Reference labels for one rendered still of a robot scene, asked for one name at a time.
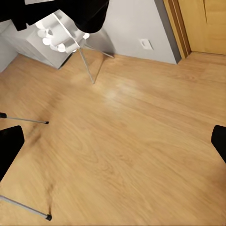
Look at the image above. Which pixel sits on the camera tripod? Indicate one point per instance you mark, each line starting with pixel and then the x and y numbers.
pixel 48 217

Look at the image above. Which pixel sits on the door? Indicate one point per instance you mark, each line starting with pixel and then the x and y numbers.
pixel 198 25

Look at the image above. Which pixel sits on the wall socket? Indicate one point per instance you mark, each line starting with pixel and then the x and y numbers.
pixel 146 44

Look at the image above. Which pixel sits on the bookcase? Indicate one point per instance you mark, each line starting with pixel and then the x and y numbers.
pixel 27 42

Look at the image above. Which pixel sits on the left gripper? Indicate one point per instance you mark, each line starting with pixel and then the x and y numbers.
pixel 22 14

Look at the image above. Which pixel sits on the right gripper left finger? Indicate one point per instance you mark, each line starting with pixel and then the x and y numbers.
pixel 11 141

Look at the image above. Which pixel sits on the digital camera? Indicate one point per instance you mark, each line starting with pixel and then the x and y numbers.
pixel 88 15

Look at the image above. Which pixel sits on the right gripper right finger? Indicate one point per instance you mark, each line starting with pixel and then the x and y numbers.
pixel 218 139

